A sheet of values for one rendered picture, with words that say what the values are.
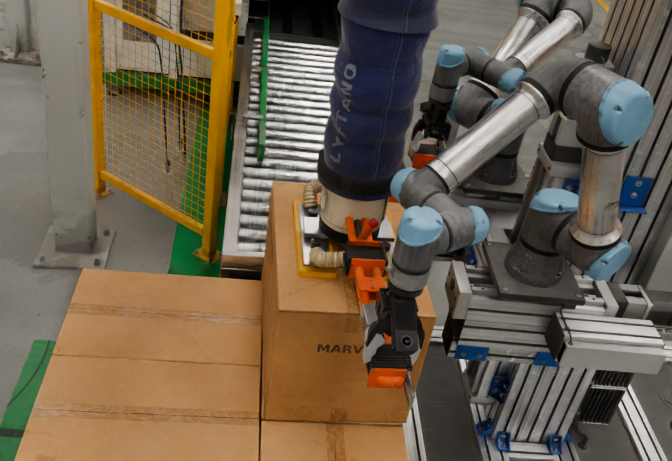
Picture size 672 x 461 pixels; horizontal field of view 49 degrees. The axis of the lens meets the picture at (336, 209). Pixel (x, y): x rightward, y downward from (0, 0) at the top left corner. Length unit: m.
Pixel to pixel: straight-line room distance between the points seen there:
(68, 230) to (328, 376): 1.78
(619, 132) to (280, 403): 1.12
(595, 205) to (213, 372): 1.16
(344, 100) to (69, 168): 1.73
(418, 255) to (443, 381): 1.49
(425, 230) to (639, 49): 0.82
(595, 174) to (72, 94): 2.11
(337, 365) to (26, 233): 2.08
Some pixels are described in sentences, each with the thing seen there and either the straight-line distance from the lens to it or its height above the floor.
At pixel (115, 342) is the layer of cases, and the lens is 2.30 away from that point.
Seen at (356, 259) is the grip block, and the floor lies 1.10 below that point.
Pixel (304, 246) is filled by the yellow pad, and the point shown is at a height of 0.97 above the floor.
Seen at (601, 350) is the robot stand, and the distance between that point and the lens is 1.98.
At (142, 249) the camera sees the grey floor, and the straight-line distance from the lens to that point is 3.54.
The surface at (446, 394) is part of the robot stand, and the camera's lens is 2.76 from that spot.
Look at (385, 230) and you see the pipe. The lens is 2.06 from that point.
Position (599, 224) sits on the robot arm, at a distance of 1.72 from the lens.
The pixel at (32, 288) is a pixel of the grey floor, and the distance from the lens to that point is 3.37.
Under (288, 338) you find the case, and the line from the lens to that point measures 1.88.
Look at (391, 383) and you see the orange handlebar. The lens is 1.50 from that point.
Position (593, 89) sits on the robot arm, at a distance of 1.52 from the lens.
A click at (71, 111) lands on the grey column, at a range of 3.13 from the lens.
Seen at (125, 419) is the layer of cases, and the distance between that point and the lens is 2.10.
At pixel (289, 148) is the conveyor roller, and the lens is 3.36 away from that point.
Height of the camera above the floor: 2.13
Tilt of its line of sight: 33 degrees down
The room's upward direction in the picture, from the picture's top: 10 degrees clockwise
